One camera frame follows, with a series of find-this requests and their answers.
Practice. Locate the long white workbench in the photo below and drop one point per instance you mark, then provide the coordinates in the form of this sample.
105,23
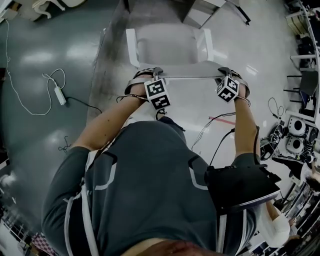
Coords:
315,47

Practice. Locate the white ornate stool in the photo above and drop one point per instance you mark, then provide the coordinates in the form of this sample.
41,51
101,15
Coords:
42,7

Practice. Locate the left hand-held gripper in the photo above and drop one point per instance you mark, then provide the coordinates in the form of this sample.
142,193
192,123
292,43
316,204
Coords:
157,92

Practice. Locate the white mesh office chair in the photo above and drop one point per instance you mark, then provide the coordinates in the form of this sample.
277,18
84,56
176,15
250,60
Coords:
167,42

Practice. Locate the black metal chair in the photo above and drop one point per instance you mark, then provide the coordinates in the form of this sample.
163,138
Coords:
308,82

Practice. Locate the person's dark trousers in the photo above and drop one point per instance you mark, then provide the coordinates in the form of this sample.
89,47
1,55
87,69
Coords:
172,123

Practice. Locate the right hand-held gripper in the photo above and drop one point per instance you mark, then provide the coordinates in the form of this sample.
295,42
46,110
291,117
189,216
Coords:
228,88

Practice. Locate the pink checkered cloth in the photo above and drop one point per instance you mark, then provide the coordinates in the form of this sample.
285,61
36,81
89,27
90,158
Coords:
43,246

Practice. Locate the person's right forearm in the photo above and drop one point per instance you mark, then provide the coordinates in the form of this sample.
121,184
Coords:
246,130

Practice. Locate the red tape strip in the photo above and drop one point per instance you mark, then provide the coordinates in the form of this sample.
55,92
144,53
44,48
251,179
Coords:
225,121

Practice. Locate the small white round robot head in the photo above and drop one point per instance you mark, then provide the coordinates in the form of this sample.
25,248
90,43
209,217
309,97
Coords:
296,145

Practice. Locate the white cylindrical bin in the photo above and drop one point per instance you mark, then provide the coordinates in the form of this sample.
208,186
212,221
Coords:
73,2

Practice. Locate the person's grey shirt torso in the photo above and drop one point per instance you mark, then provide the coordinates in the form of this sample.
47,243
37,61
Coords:
150,187

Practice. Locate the black rolling stand base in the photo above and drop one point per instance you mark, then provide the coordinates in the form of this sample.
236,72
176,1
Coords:
246,18

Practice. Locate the black hip-worn device box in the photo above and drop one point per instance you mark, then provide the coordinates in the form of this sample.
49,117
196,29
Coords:
240,185

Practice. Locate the white dresser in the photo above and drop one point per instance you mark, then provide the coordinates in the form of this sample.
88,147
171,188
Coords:
7,10

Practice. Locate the person's left forearm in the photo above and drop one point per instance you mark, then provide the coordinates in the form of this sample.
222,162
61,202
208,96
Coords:
112,117

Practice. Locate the large white round robot head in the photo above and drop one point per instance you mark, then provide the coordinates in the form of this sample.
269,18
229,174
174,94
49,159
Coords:
297,126

